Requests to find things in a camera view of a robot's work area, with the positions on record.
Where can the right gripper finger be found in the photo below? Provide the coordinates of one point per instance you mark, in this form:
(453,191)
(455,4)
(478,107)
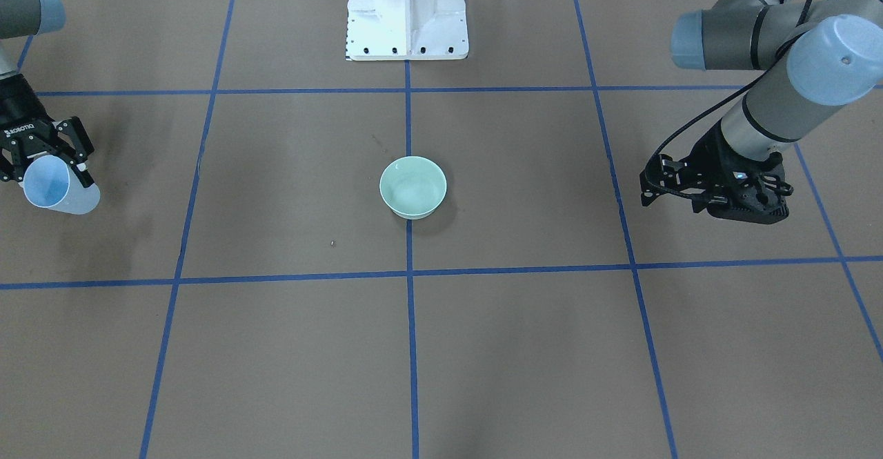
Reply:
(12,171)
(76,148)

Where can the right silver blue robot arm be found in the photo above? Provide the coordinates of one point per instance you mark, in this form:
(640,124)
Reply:
(27,18)

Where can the mint green bowl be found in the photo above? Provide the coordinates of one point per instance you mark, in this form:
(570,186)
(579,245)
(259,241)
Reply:
(413,187)

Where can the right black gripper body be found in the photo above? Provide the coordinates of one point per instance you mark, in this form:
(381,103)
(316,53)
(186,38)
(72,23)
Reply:
(19,122)

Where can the white central pillar mount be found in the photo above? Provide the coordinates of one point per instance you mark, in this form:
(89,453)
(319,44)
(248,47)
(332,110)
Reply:
(406,30)

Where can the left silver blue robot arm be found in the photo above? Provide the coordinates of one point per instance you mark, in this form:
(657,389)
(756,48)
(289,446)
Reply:
(814,58)

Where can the light blue plastic cup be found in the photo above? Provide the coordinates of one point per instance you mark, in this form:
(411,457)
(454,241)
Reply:
(51,183)

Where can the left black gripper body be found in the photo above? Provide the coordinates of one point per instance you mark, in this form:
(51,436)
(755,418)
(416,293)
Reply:
(708,157)

